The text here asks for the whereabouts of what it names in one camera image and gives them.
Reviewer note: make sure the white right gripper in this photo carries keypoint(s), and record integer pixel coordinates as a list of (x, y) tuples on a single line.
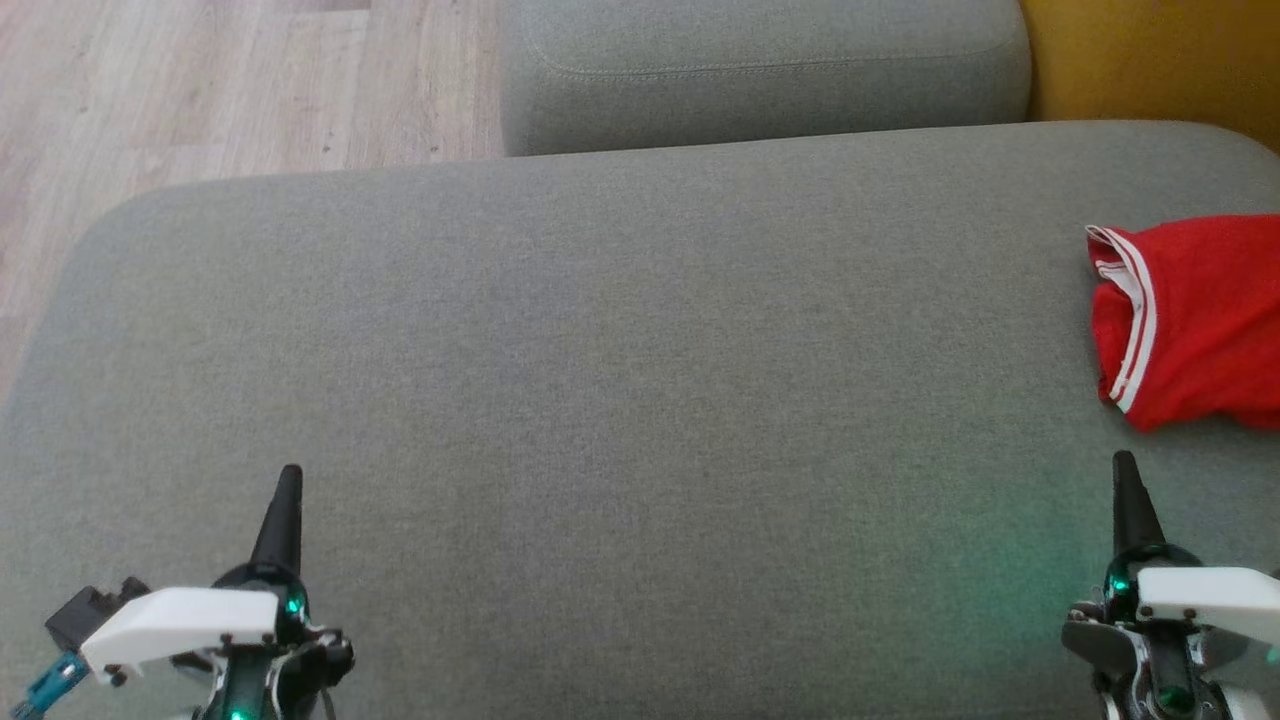
[(1210, 595)]

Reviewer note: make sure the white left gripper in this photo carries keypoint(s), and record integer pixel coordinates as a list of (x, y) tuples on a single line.
[(180, 615)]

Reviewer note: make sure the red Bulls 23 jersey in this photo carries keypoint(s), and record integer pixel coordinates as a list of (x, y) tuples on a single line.
[(1210, 310)]

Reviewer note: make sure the large grey sofa seat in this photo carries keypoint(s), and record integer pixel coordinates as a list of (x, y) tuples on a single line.
[(600, 350)]

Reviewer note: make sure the yellow sofa cushion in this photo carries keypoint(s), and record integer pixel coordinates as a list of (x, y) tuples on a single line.
[(1150, 60)]

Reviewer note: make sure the small grey sofa cushion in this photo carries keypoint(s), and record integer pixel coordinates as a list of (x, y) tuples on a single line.
[(760, 70)]

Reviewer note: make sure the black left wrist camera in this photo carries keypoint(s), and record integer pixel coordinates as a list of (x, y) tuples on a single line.
[(80, 612)]

